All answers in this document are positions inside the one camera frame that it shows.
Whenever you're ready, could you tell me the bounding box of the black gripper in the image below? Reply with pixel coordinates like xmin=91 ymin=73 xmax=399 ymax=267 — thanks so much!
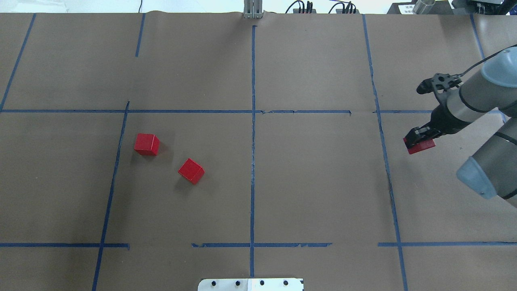
xmin=405 ymin=124 xmax=442 ymax=148

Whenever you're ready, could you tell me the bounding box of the red block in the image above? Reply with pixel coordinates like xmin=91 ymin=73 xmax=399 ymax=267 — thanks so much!
xmin=403 ymin=137 xmax=436 ymax=155
xmin=178 ymin=158 xmax=205 ymax=185
xmin=133 ymin=133 xmax=160 ymax=156

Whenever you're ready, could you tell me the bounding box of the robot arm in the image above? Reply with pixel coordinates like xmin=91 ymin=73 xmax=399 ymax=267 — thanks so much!
xmin=403 ymin=45 xmax=517 ymax=207

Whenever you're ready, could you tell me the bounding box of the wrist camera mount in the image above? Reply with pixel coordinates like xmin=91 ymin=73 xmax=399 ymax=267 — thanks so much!
xmin=416 ymin=73 xmax=463 ymax=95

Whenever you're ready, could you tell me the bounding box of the white camera pedestal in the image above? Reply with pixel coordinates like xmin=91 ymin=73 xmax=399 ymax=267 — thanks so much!
xmin=198 ymin=278 xmax=305 ymax=291

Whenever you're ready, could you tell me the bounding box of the aluminium frame post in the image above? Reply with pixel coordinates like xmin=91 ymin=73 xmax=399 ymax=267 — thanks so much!
xmin=243 ymin=0 xmax=264 ymax=19

